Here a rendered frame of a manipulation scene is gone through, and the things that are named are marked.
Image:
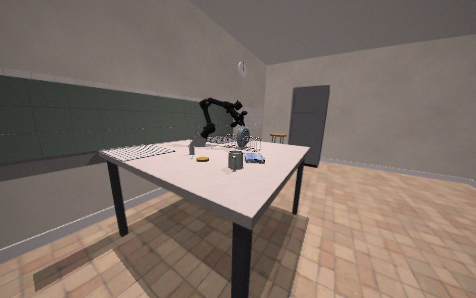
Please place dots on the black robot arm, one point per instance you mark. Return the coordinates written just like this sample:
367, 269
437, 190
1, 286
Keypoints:
204, 105

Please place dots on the dark grey tiled wall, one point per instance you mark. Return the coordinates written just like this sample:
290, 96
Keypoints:
49, 126

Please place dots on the grey ribbed draining mat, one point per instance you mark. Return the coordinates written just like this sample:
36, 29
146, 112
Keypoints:
126, 156

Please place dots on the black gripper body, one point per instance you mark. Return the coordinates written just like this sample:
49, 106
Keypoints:
237, 116

